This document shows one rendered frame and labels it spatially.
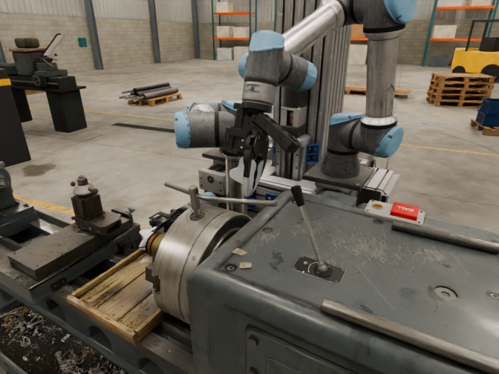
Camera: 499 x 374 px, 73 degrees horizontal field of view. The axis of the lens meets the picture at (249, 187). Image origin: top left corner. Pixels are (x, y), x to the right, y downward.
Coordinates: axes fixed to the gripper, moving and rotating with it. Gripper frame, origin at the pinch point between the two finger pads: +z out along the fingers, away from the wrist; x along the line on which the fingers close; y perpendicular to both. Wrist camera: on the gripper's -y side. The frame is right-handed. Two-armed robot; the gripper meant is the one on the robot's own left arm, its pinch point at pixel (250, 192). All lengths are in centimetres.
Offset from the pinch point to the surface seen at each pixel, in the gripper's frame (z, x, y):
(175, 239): 14.4, 6.6, 14.6
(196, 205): 6.1, 2.5, 12.9
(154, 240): 21.1, -2.8, 29.8
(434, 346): 11.4, 17.8, -40.6
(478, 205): 17, -358, -86
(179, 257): 17.5, 8.3, 11.4
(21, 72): -64, -271, 632
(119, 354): 61, -3, 38
